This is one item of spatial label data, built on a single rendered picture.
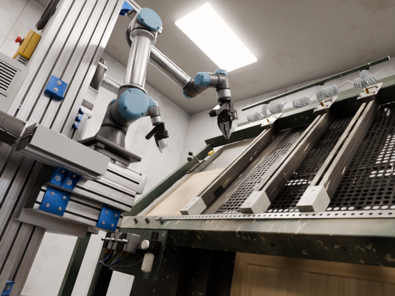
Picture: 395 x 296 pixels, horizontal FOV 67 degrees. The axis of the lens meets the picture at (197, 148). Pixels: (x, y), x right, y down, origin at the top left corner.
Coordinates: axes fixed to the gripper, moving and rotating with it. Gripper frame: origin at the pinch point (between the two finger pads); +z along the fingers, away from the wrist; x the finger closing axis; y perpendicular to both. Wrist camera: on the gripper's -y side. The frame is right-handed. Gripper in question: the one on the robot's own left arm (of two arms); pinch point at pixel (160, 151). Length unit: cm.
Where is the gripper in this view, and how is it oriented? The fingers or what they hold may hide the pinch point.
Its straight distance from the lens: 214.0
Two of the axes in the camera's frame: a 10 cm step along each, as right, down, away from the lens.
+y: 9.4, -2.2, -2.7
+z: 2.3, 9.7, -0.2
